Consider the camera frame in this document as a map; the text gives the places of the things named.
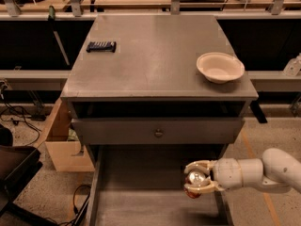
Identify white paper bowl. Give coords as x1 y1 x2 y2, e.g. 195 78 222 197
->
197 52 245 84

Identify cardboard box on floor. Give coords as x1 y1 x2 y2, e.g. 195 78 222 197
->
43 99 94 172

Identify open grey middle drawer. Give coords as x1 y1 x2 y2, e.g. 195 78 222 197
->
86 145 233 226

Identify red coke can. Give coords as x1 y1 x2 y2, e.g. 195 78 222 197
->
184 170 208 199

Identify grey metal drawer cabinet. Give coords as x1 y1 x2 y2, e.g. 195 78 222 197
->
61 14 258 158

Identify black chair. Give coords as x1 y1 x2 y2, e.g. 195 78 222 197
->
0 125 57 226

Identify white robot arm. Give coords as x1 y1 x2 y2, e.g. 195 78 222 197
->
184 148 301 198

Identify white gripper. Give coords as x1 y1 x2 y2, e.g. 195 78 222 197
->
184 158 243 195

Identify grey top drawer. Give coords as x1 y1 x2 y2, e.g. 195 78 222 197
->
71 118 245 145

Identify round drawer knob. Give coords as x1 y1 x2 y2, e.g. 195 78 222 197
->
154 129 164 138

